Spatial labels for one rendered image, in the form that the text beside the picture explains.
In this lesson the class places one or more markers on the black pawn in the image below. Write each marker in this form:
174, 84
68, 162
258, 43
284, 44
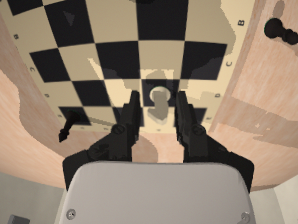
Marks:
274, 28

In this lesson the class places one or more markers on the chessboard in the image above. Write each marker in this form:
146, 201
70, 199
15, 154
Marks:
88, 55

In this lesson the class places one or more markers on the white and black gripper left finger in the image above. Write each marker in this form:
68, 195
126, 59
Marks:
117, 144

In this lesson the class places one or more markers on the white knight chess piece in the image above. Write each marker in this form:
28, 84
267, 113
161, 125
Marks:
160, 95

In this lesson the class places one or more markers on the black bishop chess piece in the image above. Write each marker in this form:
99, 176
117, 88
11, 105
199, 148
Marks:
72, 117

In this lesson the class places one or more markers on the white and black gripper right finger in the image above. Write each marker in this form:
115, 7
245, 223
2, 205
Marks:
201, 145

